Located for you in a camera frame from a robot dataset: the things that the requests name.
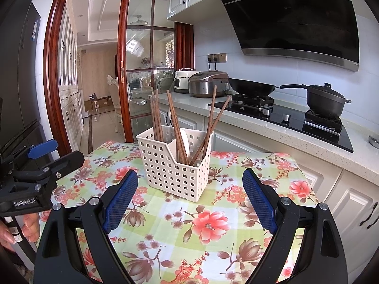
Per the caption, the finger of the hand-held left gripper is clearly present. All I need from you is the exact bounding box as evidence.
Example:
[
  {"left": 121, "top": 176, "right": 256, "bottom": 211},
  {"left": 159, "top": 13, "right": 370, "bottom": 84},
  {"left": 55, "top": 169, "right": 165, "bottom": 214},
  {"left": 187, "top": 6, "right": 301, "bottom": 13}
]
[
  {"left": 13, "top": 150, "right": 85, "bottom": 190},
  {"left": 12, "top": 138, "right": 59, "bottom": 166}
]

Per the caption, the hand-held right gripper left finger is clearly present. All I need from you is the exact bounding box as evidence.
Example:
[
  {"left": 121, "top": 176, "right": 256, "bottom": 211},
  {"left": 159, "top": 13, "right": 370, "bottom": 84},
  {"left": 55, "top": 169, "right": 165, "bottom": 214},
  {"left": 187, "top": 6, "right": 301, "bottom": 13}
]
[{"left": 34, "top": 170, "right": 140, "bottom": 284}]

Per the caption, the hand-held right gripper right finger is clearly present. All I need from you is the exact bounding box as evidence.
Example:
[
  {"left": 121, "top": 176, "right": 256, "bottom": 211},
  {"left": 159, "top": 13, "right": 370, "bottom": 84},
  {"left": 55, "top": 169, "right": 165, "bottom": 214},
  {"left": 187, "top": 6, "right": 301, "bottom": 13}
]
[{"left": 242, "top": 168, "right": 348, "bottom": 284}]

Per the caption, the white perforated plastic utensil basket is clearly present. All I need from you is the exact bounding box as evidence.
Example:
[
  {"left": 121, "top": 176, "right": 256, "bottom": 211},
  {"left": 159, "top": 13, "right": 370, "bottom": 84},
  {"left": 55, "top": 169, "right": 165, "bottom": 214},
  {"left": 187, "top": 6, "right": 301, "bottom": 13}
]
[{"left": 135, "top": 126, "right": 214, "bottom": 203}]

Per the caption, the white ceramic spoon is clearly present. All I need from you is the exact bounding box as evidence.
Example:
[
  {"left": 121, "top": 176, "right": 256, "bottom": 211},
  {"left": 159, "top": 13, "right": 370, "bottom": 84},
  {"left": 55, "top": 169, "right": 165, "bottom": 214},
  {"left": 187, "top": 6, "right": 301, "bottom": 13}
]
[{"left": 178, "top": 129, "right": 190, "bottom": 157}]

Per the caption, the bunch of wooden chopsticks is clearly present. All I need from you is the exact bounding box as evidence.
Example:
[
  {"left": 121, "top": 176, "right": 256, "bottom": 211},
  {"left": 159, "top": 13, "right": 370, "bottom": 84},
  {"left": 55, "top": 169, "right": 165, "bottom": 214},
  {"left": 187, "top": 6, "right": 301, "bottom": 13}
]
[{"left": 149, "top": 85, "right": 232, "bottom": 166}]

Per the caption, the person's left hand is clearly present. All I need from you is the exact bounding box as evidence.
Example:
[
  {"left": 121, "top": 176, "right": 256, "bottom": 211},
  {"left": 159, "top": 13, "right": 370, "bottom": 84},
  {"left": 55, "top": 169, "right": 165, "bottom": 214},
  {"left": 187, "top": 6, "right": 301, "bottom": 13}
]
[{"left": 0, "top": 213, "right": 40, "bottom": 253}]

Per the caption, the floral plastic tablecloth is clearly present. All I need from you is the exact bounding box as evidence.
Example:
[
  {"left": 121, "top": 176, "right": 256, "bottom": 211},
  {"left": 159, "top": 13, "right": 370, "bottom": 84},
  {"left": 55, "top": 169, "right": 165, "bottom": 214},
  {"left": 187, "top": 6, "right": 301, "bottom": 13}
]
[{"left": 38, "top": 140, "right": 320, "bottom": 284}]

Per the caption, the brown cardboard box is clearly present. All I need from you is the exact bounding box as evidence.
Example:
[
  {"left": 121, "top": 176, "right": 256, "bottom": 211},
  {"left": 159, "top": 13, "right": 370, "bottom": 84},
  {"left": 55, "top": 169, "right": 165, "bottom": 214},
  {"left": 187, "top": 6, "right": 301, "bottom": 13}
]
[{"left": 84, "top": 96, "right": 114, "bottom": 111}]

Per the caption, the dark grey refrigerator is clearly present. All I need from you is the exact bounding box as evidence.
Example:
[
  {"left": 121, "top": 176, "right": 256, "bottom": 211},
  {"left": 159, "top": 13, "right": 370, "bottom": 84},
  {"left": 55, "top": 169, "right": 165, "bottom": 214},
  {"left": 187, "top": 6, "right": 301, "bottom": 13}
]
[{"left": 0, "top": 0, "right": 60, "bottom": 166}]

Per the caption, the white carved dining chair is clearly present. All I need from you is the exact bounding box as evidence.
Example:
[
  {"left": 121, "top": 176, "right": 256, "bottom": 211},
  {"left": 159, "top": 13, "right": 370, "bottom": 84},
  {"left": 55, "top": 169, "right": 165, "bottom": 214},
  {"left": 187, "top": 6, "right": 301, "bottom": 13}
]
[{"left": 107, "top": 75, "right": 123, "bottom": 133}]

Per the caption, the black glass gas cooktop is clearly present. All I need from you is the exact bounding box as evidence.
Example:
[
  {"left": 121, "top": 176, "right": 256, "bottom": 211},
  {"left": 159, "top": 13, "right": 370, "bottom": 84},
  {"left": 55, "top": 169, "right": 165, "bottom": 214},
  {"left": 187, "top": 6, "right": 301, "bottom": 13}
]
[{"left": 208, "top": 95, "right": 354, "bottom": 153}]

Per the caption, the black wok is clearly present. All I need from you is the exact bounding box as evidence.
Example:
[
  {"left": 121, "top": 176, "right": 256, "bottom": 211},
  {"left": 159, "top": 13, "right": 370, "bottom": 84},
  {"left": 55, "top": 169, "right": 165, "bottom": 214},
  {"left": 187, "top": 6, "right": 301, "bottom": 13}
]
[{"left": 228, "top": 78, "right": 308, "bottom": 96}]

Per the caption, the black lidded cooking pot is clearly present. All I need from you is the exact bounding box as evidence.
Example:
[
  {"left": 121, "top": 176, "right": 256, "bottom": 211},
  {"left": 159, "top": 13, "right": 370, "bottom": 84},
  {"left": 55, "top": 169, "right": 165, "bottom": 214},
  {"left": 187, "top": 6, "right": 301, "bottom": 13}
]
[{"left": 306, "top": 83, "right": 352, "bottom": 118}]

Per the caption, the silver rice cooker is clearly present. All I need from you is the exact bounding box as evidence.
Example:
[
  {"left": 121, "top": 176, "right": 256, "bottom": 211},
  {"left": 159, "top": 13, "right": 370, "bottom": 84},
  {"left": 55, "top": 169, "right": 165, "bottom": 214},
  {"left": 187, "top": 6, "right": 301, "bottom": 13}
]
[{"left": 188, "top": 71, "right": 230, "bottom": 98}]

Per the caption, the white electric pressure cooker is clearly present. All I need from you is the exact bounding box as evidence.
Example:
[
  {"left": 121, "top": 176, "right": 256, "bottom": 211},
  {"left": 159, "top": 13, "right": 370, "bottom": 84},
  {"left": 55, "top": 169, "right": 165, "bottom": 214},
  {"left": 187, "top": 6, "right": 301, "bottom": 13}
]
[{"left": 174, "top": 69, "right": 197, "bottom": 93}]

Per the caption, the wooden framed glass sliding door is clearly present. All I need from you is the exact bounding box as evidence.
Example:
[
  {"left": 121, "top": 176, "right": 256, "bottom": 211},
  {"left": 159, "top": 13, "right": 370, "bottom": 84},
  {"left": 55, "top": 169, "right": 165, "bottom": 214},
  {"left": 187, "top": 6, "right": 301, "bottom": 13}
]
[{"left": 117, "top": 0, "right": 194, "bottom": 144}]

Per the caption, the black glass range hood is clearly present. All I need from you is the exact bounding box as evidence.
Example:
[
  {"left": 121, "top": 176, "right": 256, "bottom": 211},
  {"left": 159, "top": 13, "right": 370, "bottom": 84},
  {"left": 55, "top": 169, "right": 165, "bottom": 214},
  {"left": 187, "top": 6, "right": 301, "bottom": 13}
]
[{"left": 212, "top": 0, "right": 360, "bottom": 72}]

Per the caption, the red wooden door frame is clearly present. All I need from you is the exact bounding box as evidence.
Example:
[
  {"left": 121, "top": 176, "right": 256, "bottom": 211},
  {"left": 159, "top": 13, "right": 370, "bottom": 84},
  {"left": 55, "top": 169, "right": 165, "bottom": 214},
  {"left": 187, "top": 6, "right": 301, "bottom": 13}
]
[{"left": 43, "top": 0, "right": 169, "bottom": 157}]

